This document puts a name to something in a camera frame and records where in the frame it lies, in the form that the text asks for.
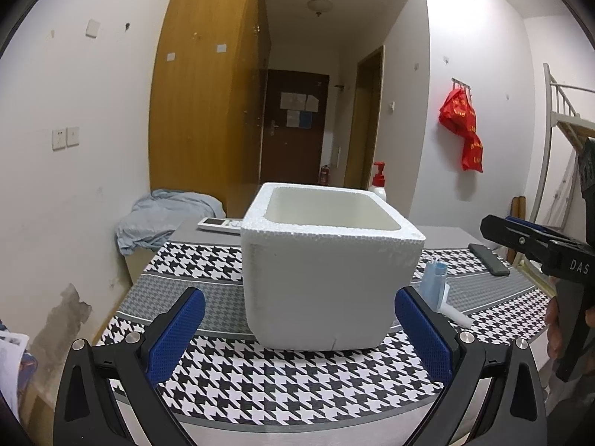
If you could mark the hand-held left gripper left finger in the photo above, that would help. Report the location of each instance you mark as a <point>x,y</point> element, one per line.
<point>176,334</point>

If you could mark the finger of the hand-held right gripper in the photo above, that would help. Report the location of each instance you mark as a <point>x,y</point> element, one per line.
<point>523,222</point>
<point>511,239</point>

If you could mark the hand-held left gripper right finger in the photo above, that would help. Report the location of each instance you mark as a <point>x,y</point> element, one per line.
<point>425,334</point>

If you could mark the white foam box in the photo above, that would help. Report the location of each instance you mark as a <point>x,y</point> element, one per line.
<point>325,288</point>

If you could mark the person's right hand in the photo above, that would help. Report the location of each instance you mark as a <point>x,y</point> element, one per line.
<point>554,330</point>

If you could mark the wooden sticks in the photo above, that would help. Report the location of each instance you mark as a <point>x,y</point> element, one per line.
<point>519,206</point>

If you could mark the black smartphone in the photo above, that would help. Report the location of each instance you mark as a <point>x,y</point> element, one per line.
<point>488,259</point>

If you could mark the blue face mask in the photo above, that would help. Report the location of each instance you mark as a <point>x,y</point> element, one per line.
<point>434,278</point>

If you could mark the houndstooth tablecloth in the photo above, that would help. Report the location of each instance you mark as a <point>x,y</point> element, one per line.
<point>232,371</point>

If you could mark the light blue crumpled cloth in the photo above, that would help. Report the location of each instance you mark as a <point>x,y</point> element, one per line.
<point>158,218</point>

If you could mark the white remote control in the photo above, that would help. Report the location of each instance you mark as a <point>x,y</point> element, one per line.
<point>218,224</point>

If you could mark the red hanging bag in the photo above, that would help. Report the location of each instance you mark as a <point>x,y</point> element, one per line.
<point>460,116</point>

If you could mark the white pump bottle red cap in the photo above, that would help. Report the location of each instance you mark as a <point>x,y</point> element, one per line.
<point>379,191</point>

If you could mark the printed paper stack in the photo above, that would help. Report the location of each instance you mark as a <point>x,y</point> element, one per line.
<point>11,357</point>

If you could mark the red fire extinguisher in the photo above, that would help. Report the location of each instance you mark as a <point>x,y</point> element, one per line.
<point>324,175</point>

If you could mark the wooden wardrobe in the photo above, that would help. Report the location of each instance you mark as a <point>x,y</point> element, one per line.
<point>204,125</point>

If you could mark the brown entrance door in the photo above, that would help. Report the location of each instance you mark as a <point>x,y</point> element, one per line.
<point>293,158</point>

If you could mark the blue and white paper sheet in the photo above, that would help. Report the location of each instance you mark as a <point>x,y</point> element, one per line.
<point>300,119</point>

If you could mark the ceiling lamp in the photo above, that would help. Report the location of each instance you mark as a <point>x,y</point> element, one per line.
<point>320,6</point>

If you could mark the white metal bunk bed frame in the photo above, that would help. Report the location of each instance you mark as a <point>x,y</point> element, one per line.
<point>555,116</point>

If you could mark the metal wall hook rack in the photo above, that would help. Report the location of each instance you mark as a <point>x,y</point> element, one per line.
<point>461,83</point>

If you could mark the wooden side door frame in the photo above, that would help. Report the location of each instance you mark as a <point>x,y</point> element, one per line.
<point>367,116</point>

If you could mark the white wall switch plate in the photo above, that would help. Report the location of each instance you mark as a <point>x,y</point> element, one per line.
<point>72,136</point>

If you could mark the white wall socket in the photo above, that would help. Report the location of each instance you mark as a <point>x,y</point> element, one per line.
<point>58,138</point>

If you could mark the white blank wall plate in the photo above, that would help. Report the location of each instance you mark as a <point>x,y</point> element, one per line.
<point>93,28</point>

